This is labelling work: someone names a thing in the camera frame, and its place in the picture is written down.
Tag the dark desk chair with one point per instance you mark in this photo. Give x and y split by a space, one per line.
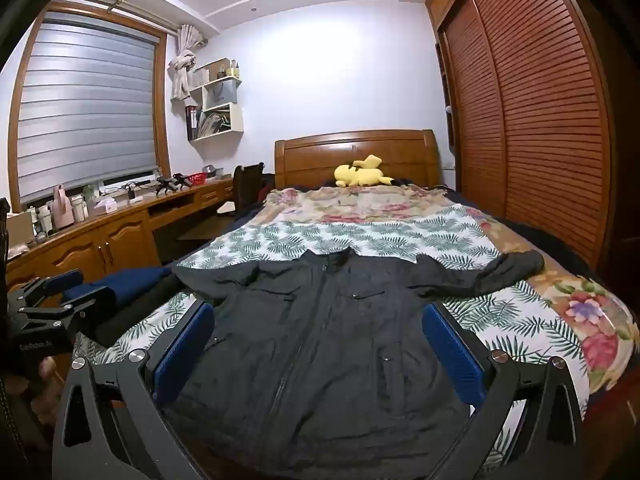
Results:
247 180

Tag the black binders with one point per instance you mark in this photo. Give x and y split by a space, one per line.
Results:
191 122

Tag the black jacket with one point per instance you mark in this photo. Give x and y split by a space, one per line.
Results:
320 335

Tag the white tissue box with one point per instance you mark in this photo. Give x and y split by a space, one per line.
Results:
106 206

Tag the spare black gripper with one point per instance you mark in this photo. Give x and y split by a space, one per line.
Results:
164 185
181 180

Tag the person's left hand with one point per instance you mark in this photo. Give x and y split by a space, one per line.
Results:
46 385

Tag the wooden louvred wardrobe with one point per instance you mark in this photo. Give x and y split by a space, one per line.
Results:
540 110

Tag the white wall shelf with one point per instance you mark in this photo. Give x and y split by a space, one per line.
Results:
236 120

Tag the yellow plush toy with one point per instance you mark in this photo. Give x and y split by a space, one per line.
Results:
357 175

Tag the cardboard box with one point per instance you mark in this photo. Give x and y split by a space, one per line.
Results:
20 229

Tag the leaf-print blanket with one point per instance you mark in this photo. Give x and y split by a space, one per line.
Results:
380 240

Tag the wooden desk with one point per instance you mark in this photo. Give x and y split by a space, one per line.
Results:
125 230

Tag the grey window blind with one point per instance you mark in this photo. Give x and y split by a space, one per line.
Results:
85 110

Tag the wooden window frame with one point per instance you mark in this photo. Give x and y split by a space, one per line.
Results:
161 110

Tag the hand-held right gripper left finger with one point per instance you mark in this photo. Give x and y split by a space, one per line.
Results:
185 350

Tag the grey container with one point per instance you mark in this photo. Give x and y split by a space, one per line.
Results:
208 170

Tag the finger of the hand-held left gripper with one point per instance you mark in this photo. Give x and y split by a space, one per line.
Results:
95 305
65 280

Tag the pink bottle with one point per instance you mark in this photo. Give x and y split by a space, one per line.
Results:
62 207

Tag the grey paper bag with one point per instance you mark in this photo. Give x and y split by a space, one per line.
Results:
219 94

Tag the floral blanket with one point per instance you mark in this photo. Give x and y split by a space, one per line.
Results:
360 207

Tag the curtain rod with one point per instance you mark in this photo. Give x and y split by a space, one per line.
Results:
140 15

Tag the wooden bed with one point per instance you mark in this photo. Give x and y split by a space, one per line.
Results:
350 155

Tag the red plastic basket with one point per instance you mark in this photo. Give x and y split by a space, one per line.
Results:
196 178

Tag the stack of books and papers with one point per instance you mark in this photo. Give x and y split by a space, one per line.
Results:
214 124

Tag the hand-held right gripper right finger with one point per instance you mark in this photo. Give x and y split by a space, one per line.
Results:
452 355

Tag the tied beige curtain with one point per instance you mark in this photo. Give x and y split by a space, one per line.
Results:
180 75

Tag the white bottle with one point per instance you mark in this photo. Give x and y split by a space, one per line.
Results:
80 208

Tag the green bottle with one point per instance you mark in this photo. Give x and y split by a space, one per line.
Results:
88 194

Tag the folded navy garment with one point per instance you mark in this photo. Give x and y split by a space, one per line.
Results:
135 280

